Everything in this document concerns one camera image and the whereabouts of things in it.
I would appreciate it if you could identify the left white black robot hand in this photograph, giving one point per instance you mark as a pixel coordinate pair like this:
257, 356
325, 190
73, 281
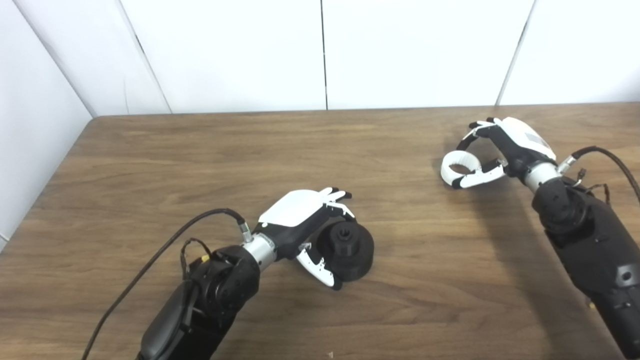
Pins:
295, 210

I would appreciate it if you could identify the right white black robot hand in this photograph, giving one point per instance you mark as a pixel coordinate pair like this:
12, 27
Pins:
522, 140

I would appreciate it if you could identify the round black plastic part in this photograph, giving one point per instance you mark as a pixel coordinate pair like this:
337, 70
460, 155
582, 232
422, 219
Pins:
357, 255

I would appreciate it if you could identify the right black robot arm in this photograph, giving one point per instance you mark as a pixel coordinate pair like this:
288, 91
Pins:
595, 240

